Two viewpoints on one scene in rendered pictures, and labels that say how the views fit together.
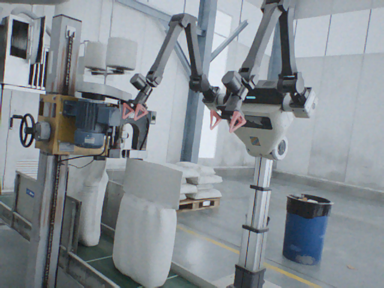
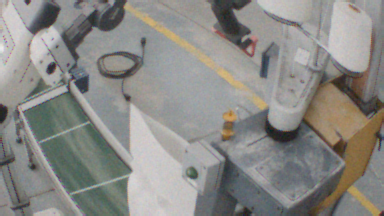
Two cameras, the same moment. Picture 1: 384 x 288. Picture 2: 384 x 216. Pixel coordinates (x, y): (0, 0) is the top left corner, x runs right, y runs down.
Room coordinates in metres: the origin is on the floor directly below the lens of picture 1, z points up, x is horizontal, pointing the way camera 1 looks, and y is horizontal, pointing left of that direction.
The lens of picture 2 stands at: (3.17, 0.35, 2.08)
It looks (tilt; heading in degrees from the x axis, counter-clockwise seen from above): 36 degrees down; 185
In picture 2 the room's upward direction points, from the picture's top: 7 degrees clockwise
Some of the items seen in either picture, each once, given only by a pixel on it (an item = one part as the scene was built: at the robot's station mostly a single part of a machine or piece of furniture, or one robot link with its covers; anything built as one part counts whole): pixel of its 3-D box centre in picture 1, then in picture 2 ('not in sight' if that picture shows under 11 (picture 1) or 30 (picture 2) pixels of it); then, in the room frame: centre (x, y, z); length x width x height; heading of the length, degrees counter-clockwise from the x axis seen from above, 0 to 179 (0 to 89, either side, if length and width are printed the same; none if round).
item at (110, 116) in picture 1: (108, 118); (275, 66); (1.77, 0.44, 1.25); 0.10 x 0.08 x 0.12; 161
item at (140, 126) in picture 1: (120, 124); (276, 190); (2.26, 0.48, 1.21); 0.30 x 0.25 x 0.30; 46
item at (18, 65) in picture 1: (9, 52); not in sight; (3.90, 2.13, 1.82); 0.51 x 0.27 x 0.71; 46
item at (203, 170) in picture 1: (194, 168); not in sight; (5.65, -0.08, 0.56); 0.67 x 0.43 x 0.15; 46
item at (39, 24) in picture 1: (38, 40); not in sight; (3.72, 1.75, 1.95); 0.30 x 0.01 x 0.48; 46
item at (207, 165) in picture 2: (150, 117); (202, 168); (2.29, 0.30, 1.29); 0.08 x 0.05 x 0.09; 46
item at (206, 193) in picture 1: (200, 192); not in sight; (5.49, -0.24, 0.20); 0.67 x 0.43 x 0.15; 136
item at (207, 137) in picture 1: (214, 86); not in sight; (8.75, -0.39, 2.30); 0.57 x 0.01 x 3.60; 136
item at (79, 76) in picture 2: not in sight; (72, 73); (0.69, -0.64, 0.35); 0.30 x 0.15 x 0.15; 46
